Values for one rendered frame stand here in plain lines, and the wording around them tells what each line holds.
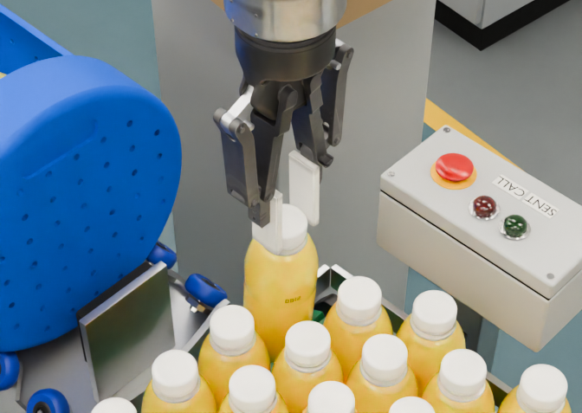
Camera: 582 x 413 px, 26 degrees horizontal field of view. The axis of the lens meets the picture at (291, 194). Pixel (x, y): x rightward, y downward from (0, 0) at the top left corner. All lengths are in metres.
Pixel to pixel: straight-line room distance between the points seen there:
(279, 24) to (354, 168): 1.04
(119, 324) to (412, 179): 0.31
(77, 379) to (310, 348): 0.28
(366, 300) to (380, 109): 0.78
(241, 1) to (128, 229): 0.42
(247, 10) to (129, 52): 2.20
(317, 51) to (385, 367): 0.30
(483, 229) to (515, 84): 1.86
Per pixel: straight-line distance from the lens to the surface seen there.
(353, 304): 1.12
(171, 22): 1.85
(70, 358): 1.29
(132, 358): 1.24
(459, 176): 1.19
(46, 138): 1.09
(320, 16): 0.88
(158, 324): 1.24
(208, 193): 2.01
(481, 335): 1.30
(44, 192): 1.13
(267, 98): 0.94
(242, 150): 0.95
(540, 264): 1.14
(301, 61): 0.91
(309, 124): 1.00
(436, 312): 1.12
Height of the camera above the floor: 1.95
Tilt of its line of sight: 46 degrees down
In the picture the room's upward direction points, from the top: straight up
